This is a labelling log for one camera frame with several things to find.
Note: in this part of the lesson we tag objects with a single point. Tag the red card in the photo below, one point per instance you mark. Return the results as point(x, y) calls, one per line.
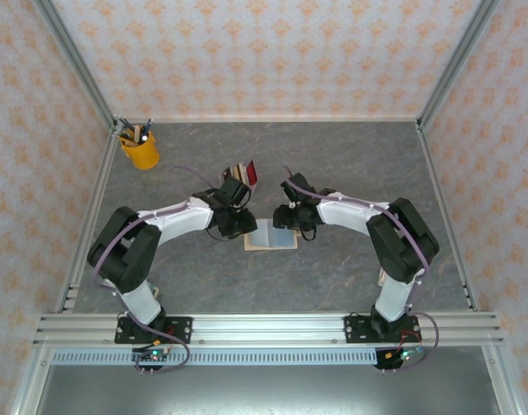
point(252, 173)

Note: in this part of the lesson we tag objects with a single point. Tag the aluminium back rail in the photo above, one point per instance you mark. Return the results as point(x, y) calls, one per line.
point(268, 119)

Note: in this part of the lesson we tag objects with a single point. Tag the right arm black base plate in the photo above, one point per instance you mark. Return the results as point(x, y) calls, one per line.
point(354, 328)

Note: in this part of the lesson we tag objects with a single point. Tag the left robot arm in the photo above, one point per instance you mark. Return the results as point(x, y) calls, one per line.
point(181, 216)

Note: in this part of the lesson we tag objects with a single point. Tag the blue pen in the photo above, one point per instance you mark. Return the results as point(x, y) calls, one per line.
point(148, 127)

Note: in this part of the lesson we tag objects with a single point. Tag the small tan object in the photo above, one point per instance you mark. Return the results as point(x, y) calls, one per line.
point(155, 292)

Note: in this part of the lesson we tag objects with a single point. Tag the clear acrylic card stand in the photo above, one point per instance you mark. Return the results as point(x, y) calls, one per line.
point(255, 188)

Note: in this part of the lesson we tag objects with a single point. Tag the brown card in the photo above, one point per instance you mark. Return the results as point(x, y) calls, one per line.
point(234, 171)

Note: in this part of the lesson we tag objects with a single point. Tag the aluminium side rail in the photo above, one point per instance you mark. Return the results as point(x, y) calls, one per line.
point(90, 218)
point(446, 216)

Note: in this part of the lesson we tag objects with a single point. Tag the black VIP card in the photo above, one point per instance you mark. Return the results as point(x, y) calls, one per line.
point(224, 175)

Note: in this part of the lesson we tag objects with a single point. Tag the aluminium mounting rail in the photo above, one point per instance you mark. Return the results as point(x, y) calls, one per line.
point(268, 328)

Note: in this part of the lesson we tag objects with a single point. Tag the grey metal sheet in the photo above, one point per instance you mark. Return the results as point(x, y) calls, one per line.
point(268, 393)

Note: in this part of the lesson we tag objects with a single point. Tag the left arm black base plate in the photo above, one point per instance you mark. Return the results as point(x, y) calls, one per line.
point(181, 328)

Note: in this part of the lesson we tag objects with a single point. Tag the black pen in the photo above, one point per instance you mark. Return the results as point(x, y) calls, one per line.
point(127, 125)

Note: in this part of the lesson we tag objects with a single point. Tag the yellow pen cup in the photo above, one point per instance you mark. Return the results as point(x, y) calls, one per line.
point(142, 155)

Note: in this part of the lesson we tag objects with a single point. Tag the small pink block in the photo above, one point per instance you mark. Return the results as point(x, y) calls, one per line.
point(381, 277)

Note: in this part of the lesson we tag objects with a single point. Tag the wooden stick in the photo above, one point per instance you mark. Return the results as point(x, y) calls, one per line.
point(137, 133)

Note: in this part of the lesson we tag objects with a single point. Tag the white tipped marker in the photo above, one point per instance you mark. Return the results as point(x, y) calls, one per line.
point(145, 137)

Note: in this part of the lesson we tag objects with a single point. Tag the aluminium corner post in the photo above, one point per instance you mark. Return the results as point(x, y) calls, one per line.
point(458, 60)
point(76, 60)

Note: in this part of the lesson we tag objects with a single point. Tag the orange tan card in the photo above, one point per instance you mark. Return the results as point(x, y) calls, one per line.
point(242, 172)

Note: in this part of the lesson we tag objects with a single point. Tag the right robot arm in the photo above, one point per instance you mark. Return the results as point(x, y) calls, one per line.
point(345, 212)

